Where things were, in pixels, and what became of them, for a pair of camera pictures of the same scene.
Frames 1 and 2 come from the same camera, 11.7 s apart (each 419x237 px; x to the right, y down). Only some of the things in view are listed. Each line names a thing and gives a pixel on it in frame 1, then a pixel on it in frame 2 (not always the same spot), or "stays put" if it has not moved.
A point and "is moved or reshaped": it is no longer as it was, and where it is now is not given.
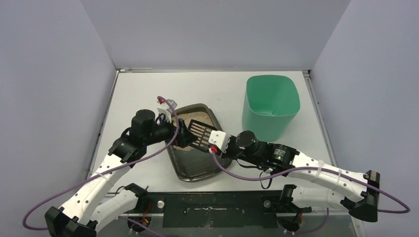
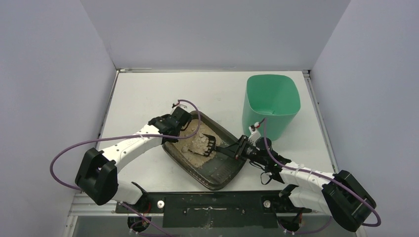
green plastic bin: x=270 y=104 stays put
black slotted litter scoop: x=201 y=131 is moved or reshaped
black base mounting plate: x=203 y=210 stays put
